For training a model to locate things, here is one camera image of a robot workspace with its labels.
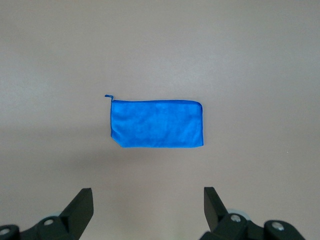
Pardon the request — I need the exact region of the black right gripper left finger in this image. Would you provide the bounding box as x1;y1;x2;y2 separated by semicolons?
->
0;187;95;240

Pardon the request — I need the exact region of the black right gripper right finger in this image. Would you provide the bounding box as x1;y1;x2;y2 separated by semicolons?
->
202;186;309;240

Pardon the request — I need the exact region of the blue microfibre towel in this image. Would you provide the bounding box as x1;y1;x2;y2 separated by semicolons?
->
104;93;205;149

